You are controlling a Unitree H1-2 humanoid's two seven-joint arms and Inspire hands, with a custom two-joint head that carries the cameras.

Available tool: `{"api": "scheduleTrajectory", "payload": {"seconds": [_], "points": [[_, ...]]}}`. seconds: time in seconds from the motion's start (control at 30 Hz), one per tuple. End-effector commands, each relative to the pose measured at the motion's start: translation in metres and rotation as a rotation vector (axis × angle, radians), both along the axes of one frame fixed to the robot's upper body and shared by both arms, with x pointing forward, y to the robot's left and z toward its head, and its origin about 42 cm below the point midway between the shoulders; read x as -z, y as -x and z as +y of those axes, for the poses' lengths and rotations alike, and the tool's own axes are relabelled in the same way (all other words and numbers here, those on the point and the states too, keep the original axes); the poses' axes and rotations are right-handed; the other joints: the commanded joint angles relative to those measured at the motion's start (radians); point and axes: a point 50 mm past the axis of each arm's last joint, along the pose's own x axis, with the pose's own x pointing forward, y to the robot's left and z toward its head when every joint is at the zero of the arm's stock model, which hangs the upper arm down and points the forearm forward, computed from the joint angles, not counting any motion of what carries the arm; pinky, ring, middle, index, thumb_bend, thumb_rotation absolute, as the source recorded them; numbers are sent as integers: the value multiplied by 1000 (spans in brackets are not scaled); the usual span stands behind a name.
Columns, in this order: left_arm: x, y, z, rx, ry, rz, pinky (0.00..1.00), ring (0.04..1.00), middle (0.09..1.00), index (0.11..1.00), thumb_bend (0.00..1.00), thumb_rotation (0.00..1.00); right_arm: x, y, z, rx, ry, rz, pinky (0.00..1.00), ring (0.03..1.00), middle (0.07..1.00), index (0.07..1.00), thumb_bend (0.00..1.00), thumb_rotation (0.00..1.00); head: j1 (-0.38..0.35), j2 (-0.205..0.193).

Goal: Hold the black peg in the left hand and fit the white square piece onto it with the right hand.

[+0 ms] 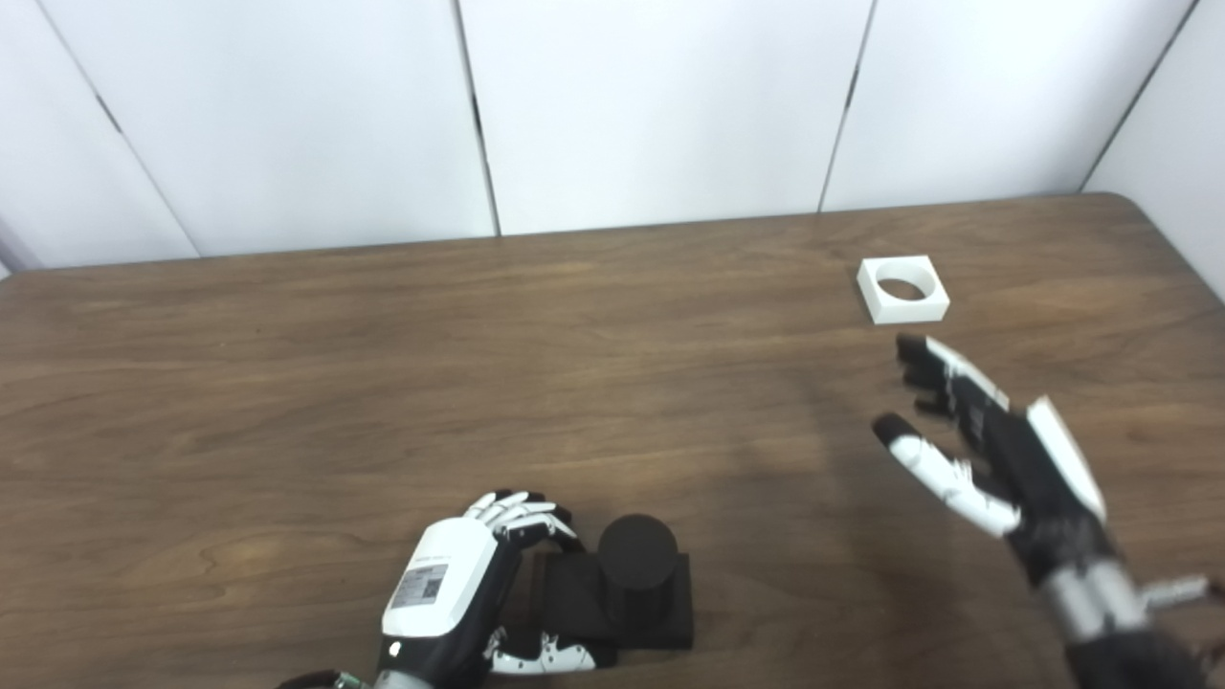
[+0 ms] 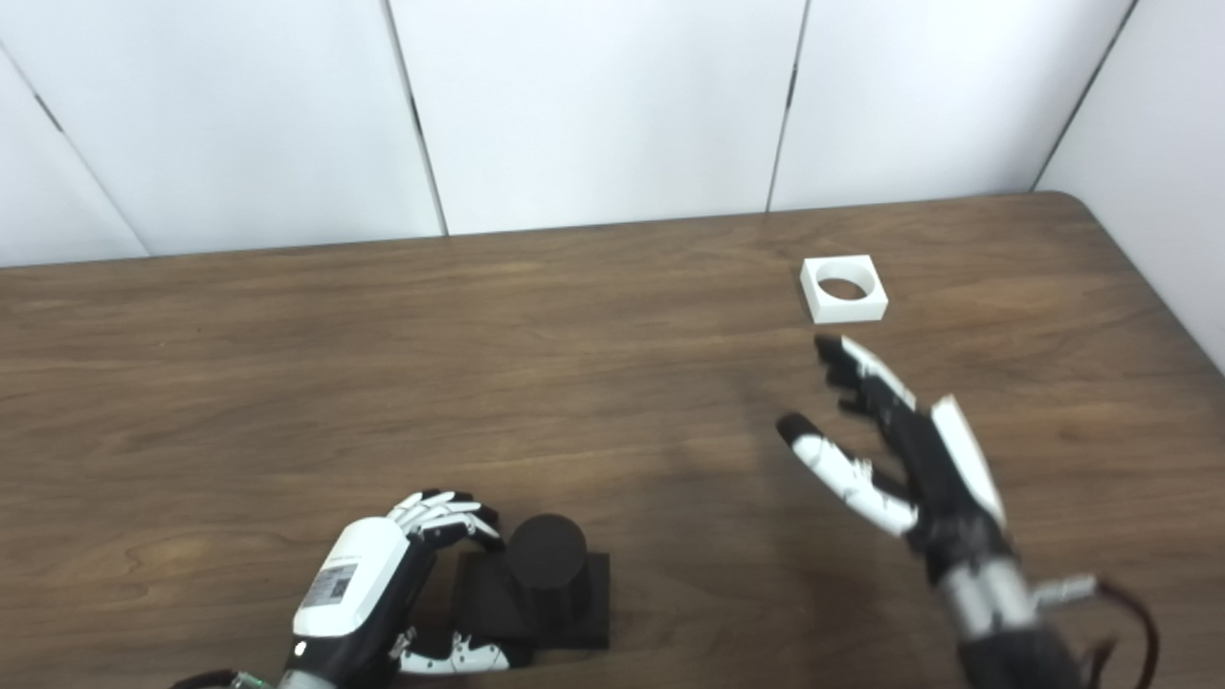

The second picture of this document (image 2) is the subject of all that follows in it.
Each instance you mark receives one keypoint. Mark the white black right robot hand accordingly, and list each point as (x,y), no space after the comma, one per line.
(933,469)

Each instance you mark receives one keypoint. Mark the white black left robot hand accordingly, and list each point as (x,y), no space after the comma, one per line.
(354,574)

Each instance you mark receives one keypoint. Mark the white square piece with hole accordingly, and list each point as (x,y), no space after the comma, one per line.
(847,308)

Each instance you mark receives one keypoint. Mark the black peg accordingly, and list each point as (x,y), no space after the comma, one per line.
(550,584)

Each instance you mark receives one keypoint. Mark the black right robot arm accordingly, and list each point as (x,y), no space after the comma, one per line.
(1005,622)

